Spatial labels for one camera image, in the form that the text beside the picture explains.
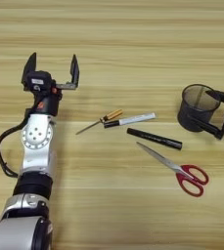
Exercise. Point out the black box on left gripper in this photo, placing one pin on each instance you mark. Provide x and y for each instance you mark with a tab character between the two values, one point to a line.
37	80

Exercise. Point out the black mesh pen cup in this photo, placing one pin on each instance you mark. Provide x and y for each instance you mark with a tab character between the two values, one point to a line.
190	110

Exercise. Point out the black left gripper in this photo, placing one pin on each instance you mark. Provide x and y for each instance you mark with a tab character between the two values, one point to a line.
49	103

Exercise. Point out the black pen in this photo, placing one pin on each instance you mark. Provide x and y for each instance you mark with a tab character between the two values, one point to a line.
154	138

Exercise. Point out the white marker with black cap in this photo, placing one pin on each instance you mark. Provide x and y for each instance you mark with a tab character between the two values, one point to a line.
136	119

